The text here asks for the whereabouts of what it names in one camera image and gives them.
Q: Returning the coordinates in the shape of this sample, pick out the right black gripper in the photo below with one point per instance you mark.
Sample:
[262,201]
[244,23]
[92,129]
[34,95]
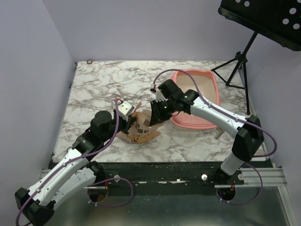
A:
[159,107]

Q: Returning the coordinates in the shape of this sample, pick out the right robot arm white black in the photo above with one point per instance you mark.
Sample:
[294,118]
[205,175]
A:
[246,132]

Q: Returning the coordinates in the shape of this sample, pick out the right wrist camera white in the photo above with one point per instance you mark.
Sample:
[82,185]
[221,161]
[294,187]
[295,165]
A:
[159,97]

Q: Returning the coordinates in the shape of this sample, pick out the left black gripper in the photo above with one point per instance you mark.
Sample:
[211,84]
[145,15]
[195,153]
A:
[127,124]

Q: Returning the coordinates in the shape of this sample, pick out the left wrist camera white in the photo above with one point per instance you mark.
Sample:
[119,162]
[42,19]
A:
[125,109]

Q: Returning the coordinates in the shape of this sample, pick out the black music stand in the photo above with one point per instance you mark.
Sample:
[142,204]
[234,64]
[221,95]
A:
[277,20]

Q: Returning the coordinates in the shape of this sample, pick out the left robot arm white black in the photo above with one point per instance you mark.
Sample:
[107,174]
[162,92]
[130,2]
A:
[75,171]

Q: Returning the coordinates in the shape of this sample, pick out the orange cat litter bag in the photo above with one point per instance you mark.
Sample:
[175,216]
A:
[141,131]

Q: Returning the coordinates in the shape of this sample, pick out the black table front rail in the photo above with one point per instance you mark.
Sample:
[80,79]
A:
[151,178]

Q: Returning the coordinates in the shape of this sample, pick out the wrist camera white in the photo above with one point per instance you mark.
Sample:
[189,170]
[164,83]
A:
[125,109]
[159,97]

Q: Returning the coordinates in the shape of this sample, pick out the pink litter box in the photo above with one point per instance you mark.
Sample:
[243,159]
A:
[208,87]

